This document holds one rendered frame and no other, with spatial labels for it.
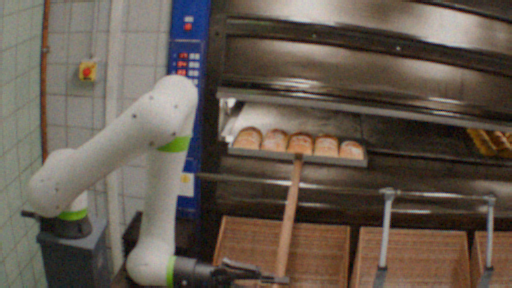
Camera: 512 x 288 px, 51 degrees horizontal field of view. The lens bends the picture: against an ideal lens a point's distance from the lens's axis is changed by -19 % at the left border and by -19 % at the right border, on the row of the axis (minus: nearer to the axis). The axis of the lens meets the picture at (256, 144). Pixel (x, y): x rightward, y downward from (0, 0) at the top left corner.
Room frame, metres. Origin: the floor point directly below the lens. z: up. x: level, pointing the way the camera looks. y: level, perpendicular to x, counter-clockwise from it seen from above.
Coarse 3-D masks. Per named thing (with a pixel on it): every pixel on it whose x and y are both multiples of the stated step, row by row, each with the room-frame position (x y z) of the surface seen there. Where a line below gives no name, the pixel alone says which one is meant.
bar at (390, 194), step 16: (208, 176) 2.21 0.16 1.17; (224, 176) 2.21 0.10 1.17; (240, 176) 2.21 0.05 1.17; (336, 192) 2.17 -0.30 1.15; (352, 192) 2.16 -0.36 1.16; (368, 192) 2.15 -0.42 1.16; (384, 192) 2.15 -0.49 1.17; (400, 192) 2.14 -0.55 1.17; (416, 192) 2.14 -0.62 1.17; (432, 192) 2.14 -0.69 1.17; (384, 224) 2.07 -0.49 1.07; (384, 240) 2.02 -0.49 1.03; (384, 256) 1.97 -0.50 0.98; (384, 272) 1.92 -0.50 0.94
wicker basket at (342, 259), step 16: (224, 224) 2.51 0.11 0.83; (240, 224) 2.53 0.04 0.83; (256, 224) 2.53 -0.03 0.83; (272, 224) 2.52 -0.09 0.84; (304, 224) 2.51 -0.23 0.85; (224, 240) 2.51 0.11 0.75; (240, 240) 2.51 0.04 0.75; (256, 240) 2.51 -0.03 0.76; (272, 240) 2.50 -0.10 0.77; (320, 240) 2.49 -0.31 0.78; (336, 240) 2.49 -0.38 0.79; (224, 256) 2.49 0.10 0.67; (240, 256) 2.49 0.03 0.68; (256, 256) 2.49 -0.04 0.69; (272, 256) 2.49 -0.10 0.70; (288, 256) 2.48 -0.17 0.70; (304, 256) 2.48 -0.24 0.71; (320, 256) 2.47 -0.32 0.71; (336, 256) 2.47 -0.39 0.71; (272, 272) 2.46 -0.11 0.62; (288, 272) 2.46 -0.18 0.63; (304, 272) 2.46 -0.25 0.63; (320, 272) 2.45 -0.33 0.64; (336, 272) 2.45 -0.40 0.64
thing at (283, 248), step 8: (296, 160) 2.31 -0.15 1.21; (296, 168) 2.23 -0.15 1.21; (296, 176) 2.15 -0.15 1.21; (296, 184) 2.08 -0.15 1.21; (296, 192) 2.02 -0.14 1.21; (288, 200) 1.95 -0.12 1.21; (296, 200) 1.96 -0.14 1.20; (288, 208) 1.88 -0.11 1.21; (288, 216) 1.81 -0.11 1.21; (288, 224) 1.76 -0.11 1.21; (288, 232) 1.70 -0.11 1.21; (280, 240) 1.66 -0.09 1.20; (288, 240) 1.66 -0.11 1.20; (280, 248) 1.60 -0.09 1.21; (288, 248) 1.62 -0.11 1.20; (280, 256) 1.55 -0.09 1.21; (280, 264) 1.50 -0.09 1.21; (280, 272) 1.45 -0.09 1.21
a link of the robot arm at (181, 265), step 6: (180, 258) 1.43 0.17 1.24; (186, 258) 1.44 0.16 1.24; (174, 264) 1.40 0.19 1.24; (180, 264) 1.40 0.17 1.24; (186, 264) 1.40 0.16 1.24; (192, 264) 1.41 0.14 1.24; (198, 264) 1.46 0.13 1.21; (174, 270) 1.39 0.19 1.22; (180, 270) 1.39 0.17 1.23; (186, 270) 1.39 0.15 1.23; (192, 270) 1.39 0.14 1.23; (174, 276) 1.38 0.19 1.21; (180, 276) 1.38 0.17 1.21; (186, 276) 1.38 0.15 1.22; (192, 276) 1.38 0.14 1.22; (174, 282) 1.38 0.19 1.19; (180, 282) 1.38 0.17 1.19; (186, 282) 1.37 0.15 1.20; (192, 282) 1.38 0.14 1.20
